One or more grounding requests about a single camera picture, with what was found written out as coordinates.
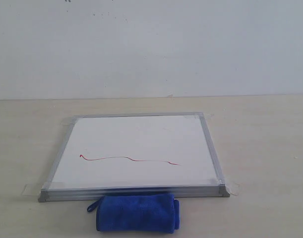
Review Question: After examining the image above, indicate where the clear tape front right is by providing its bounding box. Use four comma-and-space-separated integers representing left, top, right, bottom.
212, 179, 240, 198

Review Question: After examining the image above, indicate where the white board with aluminium frame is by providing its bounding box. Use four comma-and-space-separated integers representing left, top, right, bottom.
38, 112, 230, 202

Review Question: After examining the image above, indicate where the clear tape front left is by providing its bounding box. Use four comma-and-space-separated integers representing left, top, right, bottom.
21, 181, 64, 196

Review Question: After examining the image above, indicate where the blue microfibre cloth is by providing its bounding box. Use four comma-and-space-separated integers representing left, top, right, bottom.
87, 193, 180, 234

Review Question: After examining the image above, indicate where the clear tape back right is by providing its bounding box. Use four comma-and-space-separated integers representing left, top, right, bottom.
183, 112, 214, 120

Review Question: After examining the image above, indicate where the clear tape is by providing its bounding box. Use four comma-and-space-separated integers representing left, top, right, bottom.
212, 179, 240, 198
21, 181, 64, 196
183, 112, 214, 120
60, 117, 78, 125

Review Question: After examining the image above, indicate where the clear tape back left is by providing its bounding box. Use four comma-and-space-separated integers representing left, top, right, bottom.
60, 117, 78, 125

